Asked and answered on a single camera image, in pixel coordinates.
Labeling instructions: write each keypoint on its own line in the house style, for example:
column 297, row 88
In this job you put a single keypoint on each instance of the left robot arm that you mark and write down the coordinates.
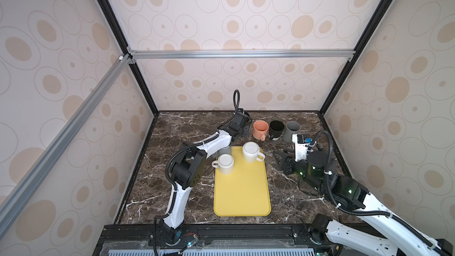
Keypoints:
column 185, row 168

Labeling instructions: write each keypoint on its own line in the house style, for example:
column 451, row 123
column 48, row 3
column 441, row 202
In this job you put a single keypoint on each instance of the black mug white base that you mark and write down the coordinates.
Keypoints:
column 276, row 129

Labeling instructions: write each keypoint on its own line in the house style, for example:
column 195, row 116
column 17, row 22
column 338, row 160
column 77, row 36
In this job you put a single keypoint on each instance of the green lit circuit board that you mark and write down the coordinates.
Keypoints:
column 189, row 240

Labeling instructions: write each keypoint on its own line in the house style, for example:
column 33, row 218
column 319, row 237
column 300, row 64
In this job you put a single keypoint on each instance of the left aluminium rail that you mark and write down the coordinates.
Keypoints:
column 28, row 185

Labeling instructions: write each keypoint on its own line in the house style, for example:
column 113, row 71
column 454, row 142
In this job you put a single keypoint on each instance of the back aluminium rail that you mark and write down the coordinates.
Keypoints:
column 242, row 54

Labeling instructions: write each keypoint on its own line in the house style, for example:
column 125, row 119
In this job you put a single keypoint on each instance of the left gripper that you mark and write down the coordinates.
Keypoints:
column 245, row 128

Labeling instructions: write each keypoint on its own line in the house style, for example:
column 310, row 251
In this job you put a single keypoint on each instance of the large grey mug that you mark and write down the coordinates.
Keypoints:
column 290, row 129

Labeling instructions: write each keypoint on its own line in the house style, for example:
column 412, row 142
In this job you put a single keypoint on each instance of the white ribbed mug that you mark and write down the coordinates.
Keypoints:
column 251, row 152

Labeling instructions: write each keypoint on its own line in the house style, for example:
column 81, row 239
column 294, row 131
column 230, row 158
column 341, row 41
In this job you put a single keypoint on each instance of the aluminium rail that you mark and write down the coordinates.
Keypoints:
column 28, row 185
column 242, row 54

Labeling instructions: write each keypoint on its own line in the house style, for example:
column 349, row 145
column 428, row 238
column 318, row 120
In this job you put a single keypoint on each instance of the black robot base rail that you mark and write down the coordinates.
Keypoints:
column 234, row 239

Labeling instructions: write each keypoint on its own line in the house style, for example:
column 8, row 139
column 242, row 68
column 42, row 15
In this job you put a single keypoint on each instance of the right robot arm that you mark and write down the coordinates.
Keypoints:
column 397, row 237

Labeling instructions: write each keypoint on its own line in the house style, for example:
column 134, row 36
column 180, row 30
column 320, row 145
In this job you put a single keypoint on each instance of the yellow plastic tray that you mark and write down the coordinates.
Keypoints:
column 243, row 192

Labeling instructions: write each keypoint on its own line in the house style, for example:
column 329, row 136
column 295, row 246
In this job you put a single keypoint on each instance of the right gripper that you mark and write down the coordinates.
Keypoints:
column 289, row 162

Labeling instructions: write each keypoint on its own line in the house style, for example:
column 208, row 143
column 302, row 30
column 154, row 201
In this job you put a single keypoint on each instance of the peach and cream mug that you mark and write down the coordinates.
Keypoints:
column 260, row 130

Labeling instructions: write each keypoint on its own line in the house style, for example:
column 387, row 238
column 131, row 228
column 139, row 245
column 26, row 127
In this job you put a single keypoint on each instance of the small grey mug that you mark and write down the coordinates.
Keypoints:
column 225, row 150

